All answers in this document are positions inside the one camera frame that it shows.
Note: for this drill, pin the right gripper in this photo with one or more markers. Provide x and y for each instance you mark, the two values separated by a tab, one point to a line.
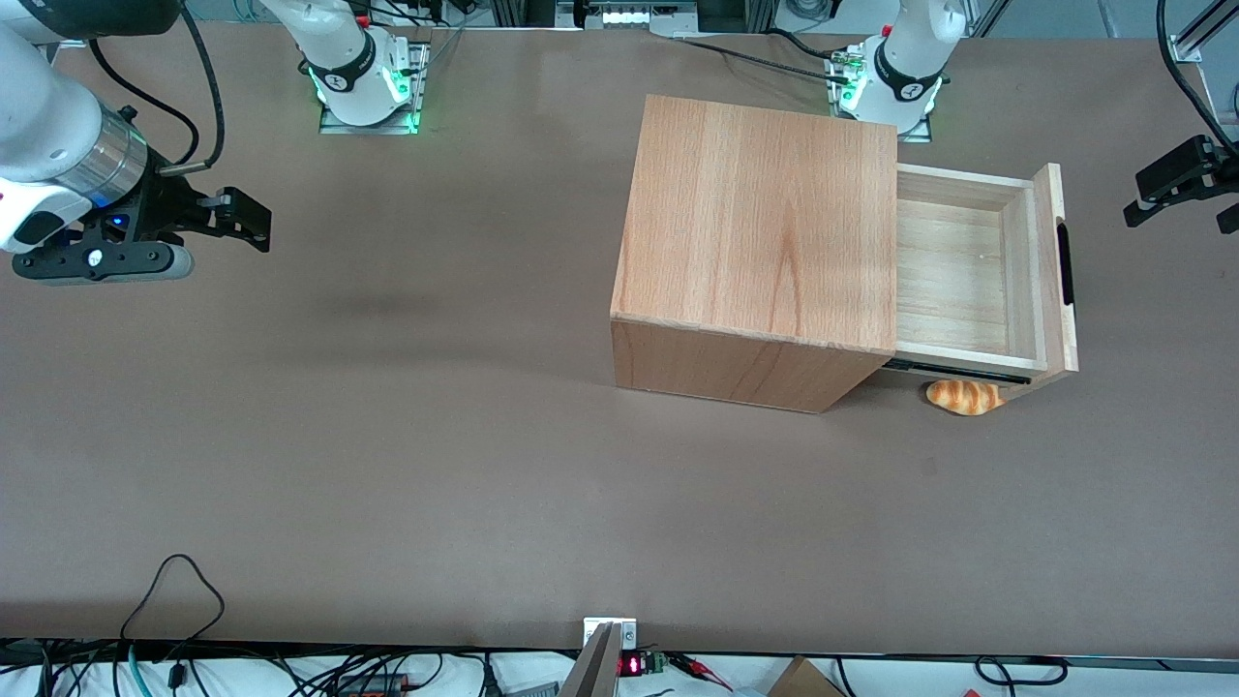
163	208

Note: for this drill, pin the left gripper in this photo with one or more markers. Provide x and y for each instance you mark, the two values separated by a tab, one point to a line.
1193	166

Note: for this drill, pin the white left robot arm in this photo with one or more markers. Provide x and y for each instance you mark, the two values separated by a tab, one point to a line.
905	68

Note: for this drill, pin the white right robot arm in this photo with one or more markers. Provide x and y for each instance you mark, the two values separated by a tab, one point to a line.
39	106

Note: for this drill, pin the wooden drawer cabinet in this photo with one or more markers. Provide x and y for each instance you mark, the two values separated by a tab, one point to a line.
765	232

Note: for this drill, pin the striped orange bread roll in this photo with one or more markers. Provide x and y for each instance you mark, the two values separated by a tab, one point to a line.
960	397

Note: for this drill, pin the white power strip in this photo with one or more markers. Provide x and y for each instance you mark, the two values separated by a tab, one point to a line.
639	15

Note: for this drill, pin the red digit display module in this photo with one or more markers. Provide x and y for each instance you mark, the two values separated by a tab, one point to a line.
634	665

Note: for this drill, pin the brown cardboard piece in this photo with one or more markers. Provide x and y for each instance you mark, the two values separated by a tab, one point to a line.
801	681

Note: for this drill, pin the red and black clip leads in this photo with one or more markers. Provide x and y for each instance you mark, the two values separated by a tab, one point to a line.
702	668

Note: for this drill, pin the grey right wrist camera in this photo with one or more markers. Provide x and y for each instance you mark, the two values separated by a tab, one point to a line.
106	263

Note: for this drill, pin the aluminium frame profile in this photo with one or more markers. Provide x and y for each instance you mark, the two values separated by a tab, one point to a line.
1205	31

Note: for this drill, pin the aluminium camera mount post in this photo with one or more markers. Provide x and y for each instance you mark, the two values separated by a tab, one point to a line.
592	668

